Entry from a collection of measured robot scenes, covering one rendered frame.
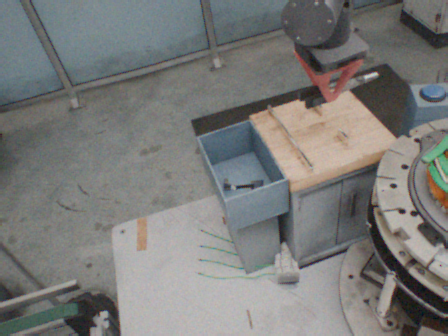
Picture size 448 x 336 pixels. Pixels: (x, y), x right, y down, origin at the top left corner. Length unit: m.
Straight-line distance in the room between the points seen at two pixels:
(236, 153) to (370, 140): 0.26
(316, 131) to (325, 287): 0.32
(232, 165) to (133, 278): 0.34
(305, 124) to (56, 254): 1.62
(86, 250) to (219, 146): 1.39
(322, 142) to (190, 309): 0.43
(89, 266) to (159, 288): 1.13
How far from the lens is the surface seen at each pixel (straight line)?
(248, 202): 0.67
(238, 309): 0.86
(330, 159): 0.69
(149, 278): 0.94
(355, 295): 0.85
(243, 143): 0.80
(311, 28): 0.45
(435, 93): 0.89
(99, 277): 1.97
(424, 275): 0.59
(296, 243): 0.81
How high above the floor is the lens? 1.56
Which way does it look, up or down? 46 degrees down
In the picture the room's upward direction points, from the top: 12 degrees counter-clockwise
